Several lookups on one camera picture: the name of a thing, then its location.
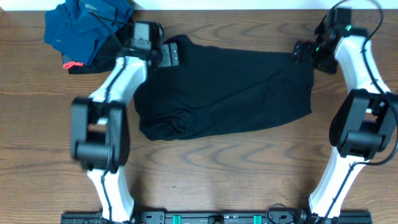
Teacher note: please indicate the blue polo shirt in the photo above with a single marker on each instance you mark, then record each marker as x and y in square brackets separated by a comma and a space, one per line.
[78, 29]

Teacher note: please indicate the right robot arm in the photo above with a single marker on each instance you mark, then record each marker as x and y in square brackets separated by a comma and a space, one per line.
[361, 128]

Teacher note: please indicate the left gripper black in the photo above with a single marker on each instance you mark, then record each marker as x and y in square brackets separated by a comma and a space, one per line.
[164, 60]

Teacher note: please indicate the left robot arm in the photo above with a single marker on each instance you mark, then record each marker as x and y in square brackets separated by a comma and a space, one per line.
[100, 139]

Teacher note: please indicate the black t-shirt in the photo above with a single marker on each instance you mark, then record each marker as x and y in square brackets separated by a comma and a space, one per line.
[215, 91]

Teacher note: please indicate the black folded garment red trim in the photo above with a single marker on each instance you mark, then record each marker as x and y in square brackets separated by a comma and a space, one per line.
[104, 59]

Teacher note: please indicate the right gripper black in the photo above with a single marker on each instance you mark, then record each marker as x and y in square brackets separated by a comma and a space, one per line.
[330, 66]

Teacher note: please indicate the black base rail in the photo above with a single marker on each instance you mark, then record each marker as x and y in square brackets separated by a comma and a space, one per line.
[275, 216]

